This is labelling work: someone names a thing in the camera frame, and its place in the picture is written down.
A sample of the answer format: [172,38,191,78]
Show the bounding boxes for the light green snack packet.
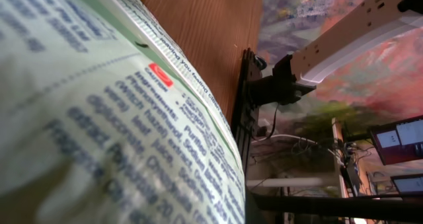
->
[1,0,246,224]

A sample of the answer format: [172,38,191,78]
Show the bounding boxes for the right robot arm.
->
[247,0,422,106]

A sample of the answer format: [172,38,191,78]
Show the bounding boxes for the dark monitor screen upper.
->
[368,116,422,165]

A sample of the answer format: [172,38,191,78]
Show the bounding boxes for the dark monitor screen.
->
[368,116,422,165]
[391,174,423,194]

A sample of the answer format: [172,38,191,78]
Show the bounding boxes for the dark monitor screen lower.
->
[391,174,423,194]

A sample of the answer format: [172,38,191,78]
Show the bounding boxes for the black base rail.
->
[231,48,262,174]

